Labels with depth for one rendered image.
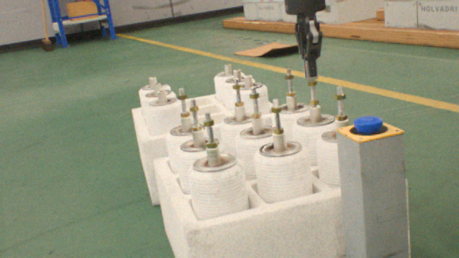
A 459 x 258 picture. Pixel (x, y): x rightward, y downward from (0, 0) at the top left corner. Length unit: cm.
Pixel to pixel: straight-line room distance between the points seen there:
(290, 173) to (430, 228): 40
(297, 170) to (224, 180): 13
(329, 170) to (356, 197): 17
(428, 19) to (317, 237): 260
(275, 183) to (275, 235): 9
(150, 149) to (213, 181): 53
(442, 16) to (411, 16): 25
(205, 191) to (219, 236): 8
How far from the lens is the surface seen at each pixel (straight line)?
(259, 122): 102
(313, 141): 104
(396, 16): 360
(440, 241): 115
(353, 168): 77
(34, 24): 699
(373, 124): 77
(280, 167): 89
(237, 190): 88
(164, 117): 138
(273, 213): 88
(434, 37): 328
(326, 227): 92
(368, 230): 80
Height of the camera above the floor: 55
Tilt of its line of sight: 16 degrees down
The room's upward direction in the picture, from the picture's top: 8 degrees counter-clockwise
